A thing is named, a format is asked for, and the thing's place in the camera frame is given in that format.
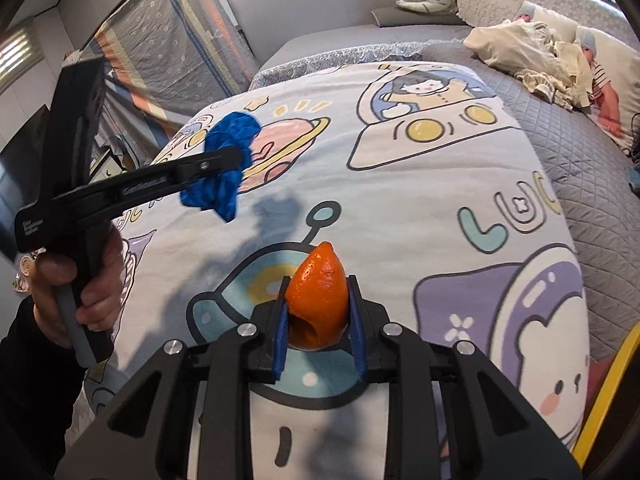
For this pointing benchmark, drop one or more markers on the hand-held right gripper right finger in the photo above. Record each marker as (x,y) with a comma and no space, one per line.
(357,330)

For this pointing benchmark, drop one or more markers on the baby print pillow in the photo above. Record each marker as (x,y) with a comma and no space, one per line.
(612,85)
(547,20)

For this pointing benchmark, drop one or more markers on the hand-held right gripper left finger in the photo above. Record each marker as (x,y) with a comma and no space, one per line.
(280,340)

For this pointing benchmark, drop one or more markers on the cream crumpled blanket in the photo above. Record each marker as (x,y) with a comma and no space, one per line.
(520,55)

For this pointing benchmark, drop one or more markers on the cartoon printed blanket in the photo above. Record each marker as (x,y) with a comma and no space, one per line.
(400,200)

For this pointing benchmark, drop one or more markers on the striped cover cloth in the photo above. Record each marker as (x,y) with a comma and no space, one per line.
(175,35)

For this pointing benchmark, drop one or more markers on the grey pillow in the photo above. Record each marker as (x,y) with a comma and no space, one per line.
(415,17)

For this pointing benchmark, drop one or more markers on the orange peel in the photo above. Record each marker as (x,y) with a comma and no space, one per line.
(317,290)

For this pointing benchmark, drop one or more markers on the person's left forearm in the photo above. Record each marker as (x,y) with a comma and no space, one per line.
(30,400)

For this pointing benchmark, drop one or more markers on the window blind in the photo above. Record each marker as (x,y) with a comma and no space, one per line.
(20,57)

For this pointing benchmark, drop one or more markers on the grey quilted bed cover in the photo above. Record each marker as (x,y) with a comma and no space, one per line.
(575,170)

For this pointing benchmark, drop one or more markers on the blue plastic bag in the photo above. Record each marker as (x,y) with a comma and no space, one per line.
(230,132)

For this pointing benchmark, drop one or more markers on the grey embossed backrest cushion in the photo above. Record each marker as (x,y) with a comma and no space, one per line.
(575,7)
(490,0)

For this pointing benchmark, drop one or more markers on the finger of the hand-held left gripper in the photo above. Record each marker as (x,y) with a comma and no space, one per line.
(200,169)

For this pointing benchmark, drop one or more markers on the grey sheet with lace trim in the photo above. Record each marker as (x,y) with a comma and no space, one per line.
(340,42)

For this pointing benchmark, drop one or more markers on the yellow rimmed bin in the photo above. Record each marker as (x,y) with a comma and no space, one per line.
(607,400)

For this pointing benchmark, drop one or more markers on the person's left hand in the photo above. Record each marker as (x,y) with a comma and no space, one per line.
(102,300)

